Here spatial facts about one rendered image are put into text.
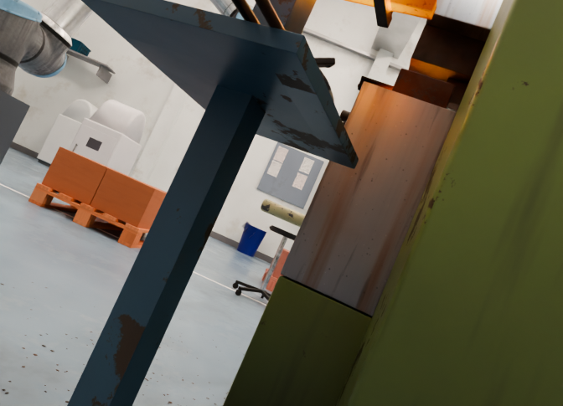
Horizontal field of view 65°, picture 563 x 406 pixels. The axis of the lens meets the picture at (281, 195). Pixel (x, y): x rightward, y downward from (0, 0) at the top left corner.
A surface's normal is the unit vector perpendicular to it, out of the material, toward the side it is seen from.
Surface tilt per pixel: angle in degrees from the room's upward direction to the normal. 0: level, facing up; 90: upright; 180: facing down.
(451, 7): 90
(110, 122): 71
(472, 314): 90
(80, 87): 90
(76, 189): 90
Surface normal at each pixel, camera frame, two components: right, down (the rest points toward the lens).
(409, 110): -0.18, -0.17
